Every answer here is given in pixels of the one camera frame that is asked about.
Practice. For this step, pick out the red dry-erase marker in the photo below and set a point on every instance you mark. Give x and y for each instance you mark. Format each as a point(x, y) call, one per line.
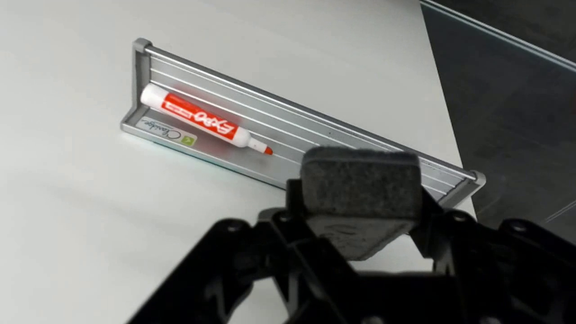
point(199, 114)

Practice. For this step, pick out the white whiteboard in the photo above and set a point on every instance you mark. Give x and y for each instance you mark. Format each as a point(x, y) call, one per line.
point(73, 209)

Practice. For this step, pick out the black felt whiteboard eraser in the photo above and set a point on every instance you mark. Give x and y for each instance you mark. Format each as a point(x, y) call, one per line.
point(361, 186)

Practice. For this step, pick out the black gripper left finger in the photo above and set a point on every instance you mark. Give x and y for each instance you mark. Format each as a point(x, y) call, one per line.
point(241, 270)

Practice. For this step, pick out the grey aluminium marker tray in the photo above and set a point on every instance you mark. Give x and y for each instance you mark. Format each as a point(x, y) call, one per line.
point(300, 128)

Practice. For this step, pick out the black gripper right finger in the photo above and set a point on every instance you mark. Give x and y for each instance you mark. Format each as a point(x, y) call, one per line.
point(511, 270)

